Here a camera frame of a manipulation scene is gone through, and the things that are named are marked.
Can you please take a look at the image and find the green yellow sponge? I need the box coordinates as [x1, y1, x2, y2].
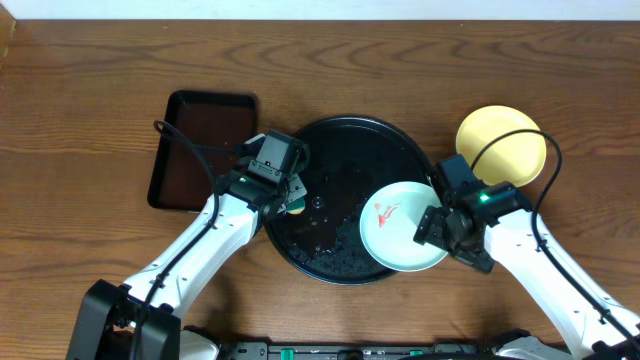
[286, 198, 306, 215]

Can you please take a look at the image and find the light blue plate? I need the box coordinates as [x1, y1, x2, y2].
[359, 181, 447, 272]

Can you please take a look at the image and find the yellow plate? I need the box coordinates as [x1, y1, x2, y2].
[455, 105, 546, 187]

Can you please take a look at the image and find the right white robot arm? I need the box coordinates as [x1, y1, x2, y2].
[413, 181, 639, 359]

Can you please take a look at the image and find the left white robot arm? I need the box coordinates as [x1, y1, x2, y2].
[66, 155, 309, 359]

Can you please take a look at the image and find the round black serving tray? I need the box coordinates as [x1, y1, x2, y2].
[265, 116, 432, 285]

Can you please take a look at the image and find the dark rectangular tray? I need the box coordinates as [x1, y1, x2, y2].
[147, 90, 258, 212]

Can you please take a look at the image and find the right black cable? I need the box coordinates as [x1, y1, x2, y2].
[469, 128, 640, 346]

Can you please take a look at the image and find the black cable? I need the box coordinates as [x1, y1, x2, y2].
[127, 119, 239, 360]
[469, 128, 640, 346]

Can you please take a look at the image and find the left black cable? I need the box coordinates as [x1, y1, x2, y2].
[127, 119, 239, 360]

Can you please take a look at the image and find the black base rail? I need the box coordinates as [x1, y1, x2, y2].
[218, 342, 495, 360]

